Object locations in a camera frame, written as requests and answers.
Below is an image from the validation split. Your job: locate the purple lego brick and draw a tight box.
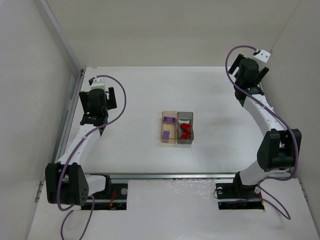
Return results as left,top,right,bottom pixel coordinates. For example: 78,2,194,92
163,116,176,124
162,130,170,139

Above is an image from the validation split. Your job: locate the red lego brick assembly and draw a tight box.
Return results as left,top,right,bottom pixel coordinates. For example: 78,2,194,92
179,123,192,140

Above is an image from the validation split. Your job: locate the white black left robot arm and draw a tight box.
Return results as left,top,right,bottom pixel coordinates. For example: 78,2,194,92
45,87,117,206

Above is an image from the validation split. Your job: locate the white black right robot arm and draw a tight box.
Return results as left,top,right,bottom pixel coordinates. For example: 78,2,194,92
227,54,302,199

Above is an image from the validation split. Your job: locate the wooden tray container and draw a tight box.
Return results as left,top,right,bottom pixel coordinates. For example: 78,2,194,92
160,111,178,144

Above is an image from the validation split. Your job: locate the grey plastic container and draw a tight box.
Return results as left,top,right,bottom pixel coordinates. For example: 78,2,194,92
177,111,194,145

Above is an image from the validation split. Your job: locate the aluminium rail left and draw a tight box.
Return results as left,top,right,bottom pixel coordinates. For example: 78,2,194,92
50,68,86,164

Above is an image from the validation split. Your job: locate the aluminium rail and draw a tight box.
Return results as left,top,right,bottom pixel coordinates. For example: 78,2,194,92
50,68,86,164
84,172,236,180
252,84,295,172

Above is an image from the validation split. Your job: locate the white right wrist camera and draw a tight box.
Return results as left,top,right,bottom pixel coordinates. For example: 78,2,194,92
253,49,271,63

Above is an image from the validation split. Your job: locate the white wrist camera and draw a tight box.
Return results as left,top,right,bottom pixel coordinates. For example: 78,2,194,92
89,77,106,92
253,49,271,63

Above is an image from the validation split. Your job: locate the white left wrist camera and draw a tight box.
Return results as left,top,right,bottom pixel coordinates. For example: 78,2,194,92
89,77,106,92

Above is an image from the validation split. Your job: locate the aluminium rail front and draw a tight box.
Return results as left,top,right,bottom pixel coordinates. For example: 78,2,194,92
84,172,236,180

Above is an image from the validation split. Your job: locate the aluminium rail right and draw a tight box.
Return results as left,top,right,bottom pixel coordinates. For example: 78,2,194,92
252,84,295,172

